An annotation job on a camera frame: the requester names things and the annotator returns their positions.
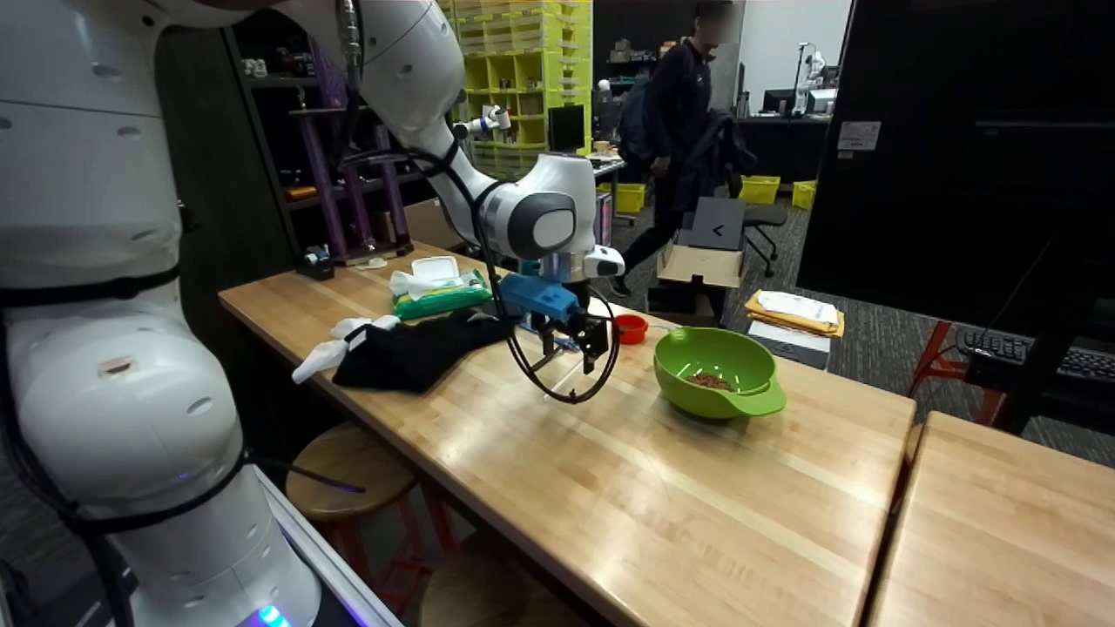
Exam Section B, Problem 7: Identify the white cloth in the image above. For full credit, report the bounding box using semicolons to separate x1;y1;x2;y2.
288;311;405;388

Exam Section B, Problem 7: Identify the green wipes pack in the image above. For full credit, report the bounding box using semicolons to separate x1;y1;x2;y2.
386;254;497;324

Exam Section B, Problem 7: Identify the lime green bowl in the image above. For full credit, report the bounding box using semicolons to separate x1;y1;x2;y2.
651;324;789;426

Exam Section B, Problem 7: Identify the white paper sign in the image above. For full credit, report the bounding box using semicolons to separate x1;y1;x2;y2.
837;117;883;158

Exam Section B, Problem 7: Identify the tan paper stack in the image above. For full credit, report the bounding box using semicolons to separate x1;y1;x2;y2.
742;289;847;355

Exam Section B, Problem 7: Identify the open cardboard box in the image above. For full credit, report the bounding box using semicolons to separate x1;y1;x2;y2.
656;238;744;324

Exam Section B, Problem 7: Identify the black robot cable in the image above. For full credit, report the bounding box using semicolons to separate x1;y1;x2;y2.
405;137;622;408

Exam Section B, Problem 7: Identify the thin purple pole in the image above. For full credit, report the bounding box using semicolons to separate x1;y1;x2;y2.
369;127;412;252

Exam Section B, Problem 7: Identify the thick purple pole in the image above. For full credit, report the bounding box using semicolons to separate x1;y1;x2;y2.
293;31;376;257

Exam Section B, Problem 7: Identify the small red cup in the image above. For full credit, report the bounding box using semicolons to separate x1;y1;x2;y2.
609;311;651;348

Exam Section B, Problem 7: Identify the black shelf unit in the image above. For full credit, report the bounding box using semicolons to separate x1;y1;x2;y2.
224;12;464;266

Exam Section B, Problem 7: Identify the round wooden stool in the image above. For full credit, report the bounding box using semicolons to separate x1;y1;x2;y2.
282;419;422;527
413;528;597;627

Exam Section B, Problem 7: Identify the red metal frame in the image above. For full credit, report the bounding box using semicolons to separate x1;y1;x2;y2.
909;318;1005;428

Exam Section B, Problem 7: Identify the black computer monitor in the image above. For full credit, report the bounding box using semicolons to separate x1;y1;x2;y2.
799;0;1115;340

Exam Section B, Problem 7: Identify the yellow bin shelf rack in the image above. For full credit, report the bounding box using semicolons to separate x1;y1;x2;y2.
439;0;599;183

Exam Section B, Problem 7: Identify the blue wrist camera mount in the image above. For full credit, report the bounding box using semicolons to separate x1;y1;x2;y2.
497;273;583;329

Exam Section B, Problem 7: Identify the person in dark clothes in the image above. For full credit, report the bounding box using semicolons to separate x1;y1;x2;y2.
612;0;739;294

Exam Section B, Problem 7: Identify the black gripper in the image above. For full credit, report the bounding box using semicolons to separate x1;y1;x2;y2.
534;304;616;365

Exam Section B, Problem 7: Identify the black cloth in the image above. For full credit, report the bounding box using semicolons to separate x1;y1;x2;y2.
331;304;514;397

